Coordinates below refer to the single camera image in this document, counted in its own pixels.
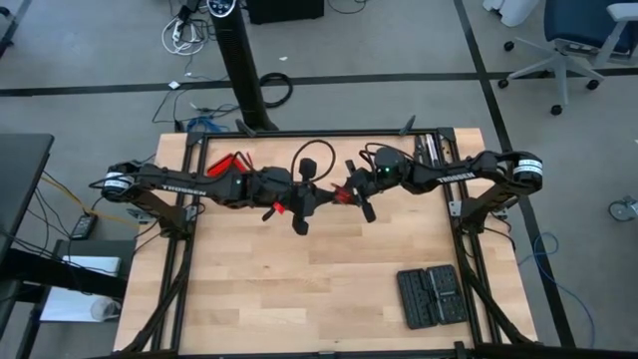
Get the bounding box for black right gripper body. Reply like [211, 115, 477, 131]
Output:
[356, 164, 395, 193]

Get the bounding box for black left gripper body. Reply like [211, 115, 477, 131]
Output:
[246, 167, 300, 209]

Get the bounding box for red plastic bin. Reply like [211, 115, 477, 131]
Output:
[205, 152, 250, 179]

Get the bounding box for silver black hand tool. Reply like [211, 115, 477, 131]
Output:
[425, 132, 443, 169]

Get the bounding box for black open tool case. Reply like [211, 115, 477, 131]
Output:
[396, 263, 470, 331]

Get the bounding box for black tower fan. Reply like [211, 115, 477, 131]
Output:
[206, 0, 280, 132]

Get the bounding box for black floor box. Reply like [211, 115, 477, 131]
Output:
[246, 0, 326, 25]

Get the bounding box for black side table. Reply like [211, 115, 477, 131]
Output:
[0, 237, 137, 359]

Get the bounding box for black power adapter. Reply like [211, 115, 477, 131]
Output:
[69, 212, 99, 241]

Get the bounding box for white box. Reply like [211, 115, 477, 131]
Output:
[39, 254, 124, 323]

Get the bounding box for clear plastic cup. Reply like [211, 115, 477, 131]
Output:
[89, 297, 122, 322]

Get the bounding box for grey caster wheel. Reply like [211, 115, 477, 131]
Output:
[607, 195, 638, 223]

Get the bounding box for black desk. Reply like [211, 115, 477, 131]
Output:
[0, 132, 55, 260]

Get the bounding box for blue grey office chair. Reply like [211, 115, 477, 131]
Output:
[497, 0, 638, 117]

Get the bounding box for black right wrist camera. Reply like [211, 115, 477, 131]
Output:
[374, 147, 408, 174]

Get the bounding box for black left wrist camera cable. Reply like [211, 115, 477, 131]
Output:
[290, 139, 336, 183]

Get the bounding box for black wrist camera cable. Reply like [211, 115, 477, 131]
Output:
[359, 143, 418, 166]
[290, 139, 336, 183]

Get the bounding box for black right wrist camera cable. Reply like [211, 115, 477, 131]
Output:
[359, 143, 418, 166]

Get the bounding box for black frame clamp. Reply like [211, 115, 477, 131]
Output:
[398, 114, 418, 137]

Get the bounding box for black coiled floor cable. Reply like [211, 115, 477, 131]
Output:
[258, 72, 294, 109]

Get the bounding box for short blue floor cable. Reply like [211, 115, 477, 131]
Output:
[186, 115, 231, 134]

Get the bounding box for long blue floor cable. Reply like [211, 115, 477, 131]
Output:
[517, 231, 597, 349]

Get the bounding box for white power strip with cables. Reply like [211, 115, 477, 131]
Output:
[159, 13, 209, 57]

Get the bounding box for yellow cable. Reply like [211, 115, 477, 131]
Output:
[39, 174, 141, 230]

